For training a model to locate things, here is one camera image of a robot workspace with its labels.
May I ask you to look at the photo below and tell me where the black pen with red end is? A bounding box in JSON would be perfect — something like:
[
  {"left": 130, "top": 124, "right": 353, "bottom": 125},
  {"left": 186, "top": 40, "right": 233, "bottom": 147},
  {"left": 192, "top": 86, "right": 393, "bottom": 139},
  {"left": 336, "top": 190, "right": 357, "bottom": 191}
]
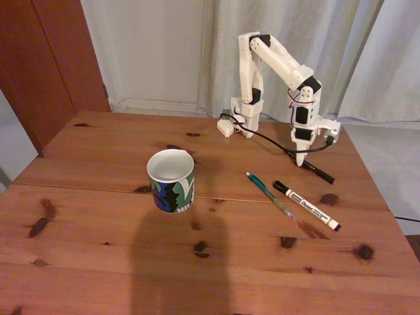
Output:
[{"left": 297, "top": 159, "right": 337, "bottom": 185}]

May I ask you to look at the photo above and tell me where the white marker with black cap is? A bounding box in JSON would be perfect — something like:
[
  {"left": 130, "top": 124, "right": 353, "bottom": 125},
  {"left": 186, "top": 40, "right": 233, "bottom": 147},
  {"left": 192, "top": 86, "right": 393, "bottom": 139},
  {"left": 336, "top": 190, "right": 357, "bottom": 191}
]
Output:
[{"left": 272, "top": 180, "right": 342, "bottom": 232}]

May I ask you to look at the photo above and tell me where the white plastic block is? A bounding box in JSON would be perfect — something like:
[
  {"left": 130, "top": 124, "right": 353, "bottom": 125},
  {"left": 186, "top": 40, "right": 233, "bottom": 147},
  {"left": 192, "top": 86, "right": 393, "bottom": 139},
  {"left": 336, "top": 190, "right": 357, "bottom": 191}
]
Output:
[{"left": 216, "top": 118, "right": 238, "bottom": 139}]

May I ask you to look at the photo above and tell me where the white fabric curtain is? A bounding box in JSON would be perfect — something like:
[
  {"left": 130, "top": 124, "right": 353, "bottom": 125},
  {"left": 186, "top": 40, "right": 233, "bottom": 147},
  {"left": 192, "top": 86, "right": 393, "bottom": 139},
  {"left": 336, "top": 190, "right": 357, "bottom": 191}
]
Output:
[{"left": 337, "top": 0, "right": 420, "bottom": 121}]

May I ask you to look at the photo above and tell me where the beige fabric curtain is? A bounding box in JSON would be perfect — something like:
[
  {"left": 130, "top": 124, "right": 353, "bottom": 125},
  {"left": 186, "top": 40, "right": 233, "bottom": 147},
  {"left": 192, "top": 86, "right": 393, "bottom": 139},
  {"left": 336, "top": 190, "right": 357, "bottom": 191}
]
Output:
[{"left": 198, "top": 0, "right": 385, "bottom": 123}]

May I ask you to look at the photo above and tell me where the white mug with green-blue pattern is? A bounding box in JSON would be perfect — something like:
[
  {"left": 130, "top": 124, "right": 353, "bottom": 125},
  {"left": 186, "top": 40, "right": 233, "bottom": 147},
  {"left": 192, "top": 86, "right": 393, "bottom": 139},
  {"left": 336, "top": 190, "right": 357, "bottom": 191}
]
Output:
[{"left": 146, "top": 149, "right": 196, "bottom": 214}]

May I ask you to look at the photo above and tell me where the brown wooden cabinet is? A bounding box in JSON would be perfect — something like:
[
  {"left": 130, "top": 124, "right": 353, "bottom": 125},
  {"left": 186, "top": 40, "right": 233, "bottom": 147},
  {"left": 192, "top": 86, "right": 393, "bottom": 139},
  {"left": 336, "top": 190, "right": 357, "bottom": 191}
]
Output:
[{"left": 0, "top": 0, "right": 111, "bottom": 155}]

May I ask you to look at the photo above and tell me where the white camera box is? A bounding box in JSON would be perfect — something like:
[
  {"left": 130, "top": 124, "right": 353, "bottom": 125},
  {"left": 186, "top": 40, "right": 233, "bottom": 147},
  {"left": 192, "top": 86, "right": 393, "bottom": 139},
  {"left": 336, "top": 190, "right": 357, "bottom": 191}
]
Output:
[{"left": 316, "top": 117, "right": 342, "bottom": 145}]

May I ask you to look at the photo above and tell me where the black camera cable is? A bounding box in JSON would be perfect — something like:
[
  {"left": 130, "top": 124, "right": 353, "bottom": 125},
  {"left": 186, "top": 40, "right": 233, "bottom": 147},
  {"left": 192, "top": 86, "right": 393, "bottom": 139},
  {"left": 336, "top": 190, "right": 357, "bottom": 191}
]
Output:
[{"left": 219, "top": 113, "right": 334, "bottom": 158}]

